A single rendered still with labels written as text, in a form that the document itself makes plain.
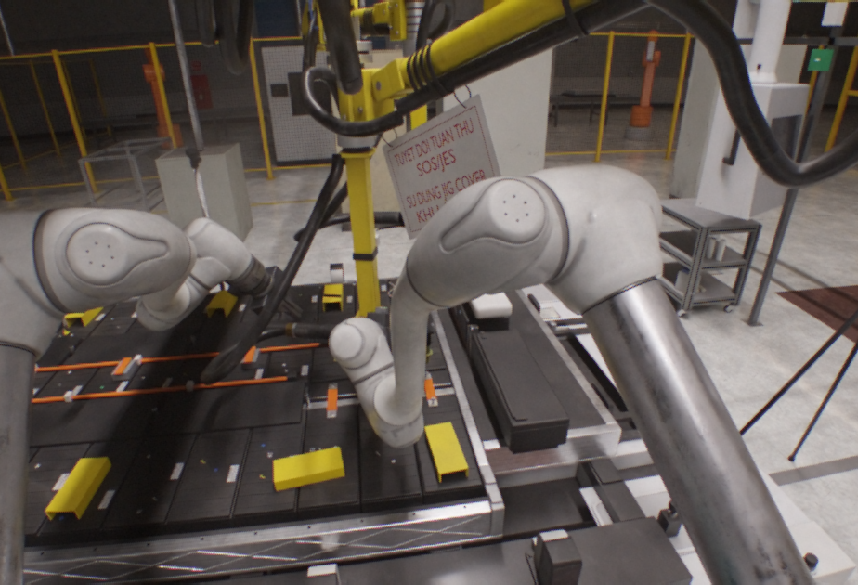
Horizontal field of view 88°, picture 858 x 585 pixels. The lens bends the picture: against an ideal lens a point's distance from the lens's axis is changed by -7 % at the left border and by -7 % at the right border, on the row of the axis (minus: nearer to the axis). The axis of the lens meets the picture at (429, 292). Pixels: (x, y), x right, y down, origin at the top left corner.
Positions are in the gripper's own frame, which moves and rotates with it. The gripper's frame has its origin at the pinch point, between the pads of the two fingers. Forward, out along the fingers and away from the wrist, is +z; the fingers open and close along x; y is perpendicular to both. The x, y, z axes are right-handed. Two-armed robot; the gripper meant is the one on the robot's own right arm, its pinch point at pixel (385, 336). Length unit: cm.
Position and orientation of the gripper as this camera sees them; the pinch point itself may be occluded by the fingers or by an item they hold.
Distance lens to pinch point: 133.1
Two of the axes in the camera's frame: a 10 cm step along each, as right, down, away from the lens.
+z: 1.2, 0.5, 9.9
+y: -9.9, -0.4, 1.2
